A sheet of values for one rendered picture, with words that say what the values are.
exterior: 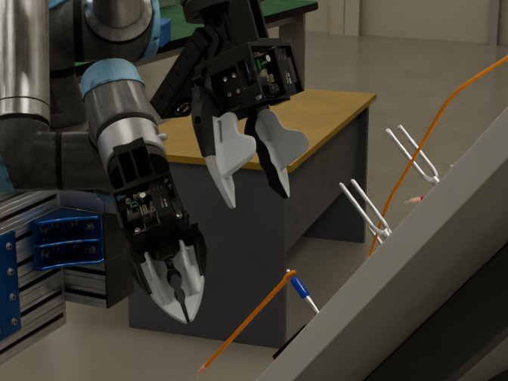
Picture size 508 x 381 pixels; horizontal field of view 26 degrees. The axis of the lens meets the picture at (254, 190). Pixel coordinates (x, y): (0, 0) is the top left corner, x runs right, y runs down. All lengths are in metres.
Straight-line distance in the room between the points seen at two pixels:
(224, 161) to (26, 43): 0.47
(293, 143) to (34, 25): 0.48
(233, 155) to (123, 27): 0.85
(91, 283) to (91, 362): 1.81
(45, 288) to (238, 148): 0.96
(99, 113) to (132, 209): 0.16
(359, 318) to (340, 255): 4.09
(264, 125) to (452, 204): 0.59
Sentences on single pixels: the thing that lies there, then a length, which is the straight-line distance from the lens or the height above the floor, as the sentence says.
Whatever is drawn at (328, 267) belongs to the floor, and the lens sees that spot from 4.58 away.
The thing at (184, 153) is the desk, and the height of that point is 0.66.
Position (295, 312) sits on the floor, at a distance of 4.13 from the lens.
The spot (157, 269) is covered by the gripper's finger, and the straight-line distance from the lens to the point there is 1.22.
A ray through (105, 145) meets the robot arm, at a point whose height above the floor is 1.29.
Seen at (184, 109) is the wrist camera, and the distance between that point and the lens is 1.17.
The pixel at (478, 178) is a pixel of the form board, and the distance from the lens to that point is 0.55.
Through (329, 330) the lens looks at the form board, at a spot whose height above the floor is 1.35.
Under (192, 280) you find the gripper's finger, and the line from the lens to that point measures 1.18.
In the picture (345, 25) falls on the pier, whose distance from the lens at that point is 10.87.
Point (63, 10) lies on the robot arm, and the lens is 1.95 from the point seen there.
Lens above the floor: 1.61
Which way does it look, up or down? 17 degrees down
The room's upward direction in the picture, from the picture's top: straight up
